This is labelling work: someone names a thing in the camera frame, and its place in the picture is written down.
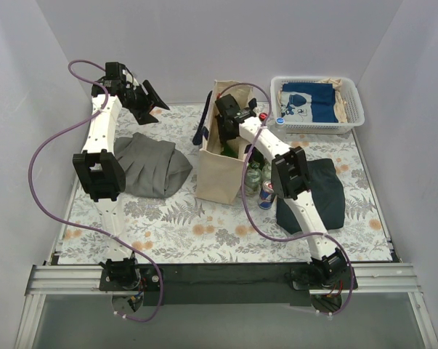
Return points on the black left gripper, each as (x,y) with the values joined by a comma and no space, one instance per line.
(143,102)

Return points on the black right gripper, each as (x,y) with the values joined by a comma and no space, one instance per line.
(225,128)

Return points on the green Perrier bottle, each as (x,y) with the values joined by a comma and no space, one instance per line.
(229,152)
(257,157)

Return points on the Pocari Sweat plastic bottle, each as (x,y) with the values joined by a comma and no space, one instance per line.
(279,129)

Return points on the beige canvas tote bag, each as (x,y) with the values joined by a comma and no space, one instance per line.
(219,176)

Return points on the clear Chang bottle back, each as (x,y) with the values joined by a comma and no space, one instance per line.
(266,172)

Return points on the clear chang bottle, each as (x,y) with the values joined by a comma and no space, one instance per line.
(253,177)
(266,172)

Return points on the red tab drink can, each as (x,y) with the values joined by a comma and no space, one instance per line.
(266,195)

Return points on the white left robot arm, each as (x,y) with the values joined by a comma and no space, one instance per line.
(98,170)

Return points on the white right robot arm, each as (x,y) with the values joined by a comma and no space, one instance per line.
(290,181)

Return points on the grey folded cloth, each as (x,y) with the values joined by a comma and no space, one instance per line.
(153,169)

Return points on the blue printed cloth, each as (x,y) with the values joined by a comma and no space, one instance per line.
(307,102)

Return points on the white plastic basket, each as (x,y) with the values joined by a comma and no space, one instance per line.
(354,109)

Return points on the beige cloth in basket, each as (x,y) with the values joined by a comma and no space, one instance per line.
(340,103)

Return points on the dark folded shorts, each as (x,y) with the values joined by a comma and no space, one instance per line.
(328,196)

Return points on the floral table mat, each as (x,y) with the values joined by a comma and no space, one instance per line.
(183,228)

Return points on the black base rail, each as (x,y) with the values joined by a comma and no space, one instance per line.
(223,283)

